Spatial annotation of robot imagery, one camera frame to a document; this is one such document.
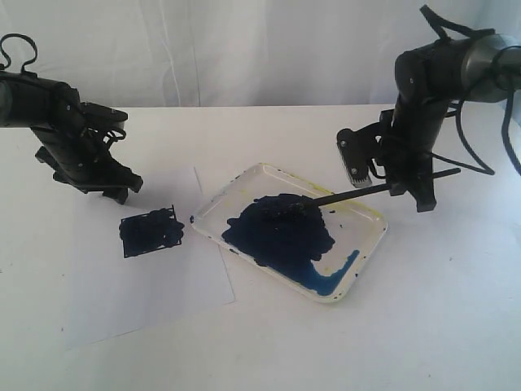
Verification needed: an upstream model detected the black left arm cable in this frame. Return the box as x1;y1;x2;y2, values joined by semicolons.
0;33;40;77

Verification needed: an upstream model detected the white paper sheet with square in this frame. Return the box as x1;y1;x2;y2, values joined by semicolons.
64;167;234;348

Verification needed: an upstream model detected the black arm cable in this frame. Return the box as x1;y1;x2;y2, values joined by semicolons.
418;3;521;177
0;33;40;77

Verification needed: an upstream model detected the black paintbrush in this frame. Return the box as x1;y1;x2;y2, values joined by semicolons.
260;167;462;221

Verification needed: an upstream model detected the white backdrop curtain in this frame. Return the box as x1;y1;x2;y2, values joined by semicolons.
0;0;521;123

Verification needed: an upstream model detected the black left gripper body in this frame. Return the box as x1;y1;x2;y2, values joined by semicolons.
31;105;129;194

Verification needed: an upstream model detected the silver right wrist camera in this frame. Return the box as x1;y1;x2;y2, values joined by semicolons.
336;122;385;188

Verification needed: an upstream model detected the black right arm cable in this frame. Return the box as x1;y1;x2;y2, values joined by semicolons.
418;3;521;177

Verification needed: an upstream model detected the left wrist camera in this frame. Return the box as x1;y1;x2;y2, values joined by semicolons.
81;102;128;144

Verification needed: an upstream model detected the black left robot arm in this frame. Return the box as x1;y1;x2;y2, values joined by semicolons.
1;72;143;204

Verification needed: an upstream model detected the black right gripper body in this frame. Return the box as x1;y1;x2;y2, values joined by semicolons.
382;95;449;182

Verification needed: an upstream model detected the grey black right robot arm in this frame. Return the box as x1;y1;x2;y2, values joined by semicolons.
382;34;520;212

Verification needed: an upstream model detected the white paint tray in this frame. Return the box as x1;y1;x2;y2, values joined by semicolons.
190;163;387;303

